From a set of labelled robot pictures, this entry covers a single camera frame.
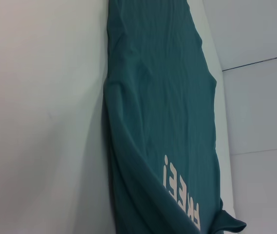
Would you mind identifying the blue t-shirt with pink print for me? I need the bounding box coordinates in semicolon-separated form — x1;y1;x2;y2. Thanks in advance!
101;0;247;234

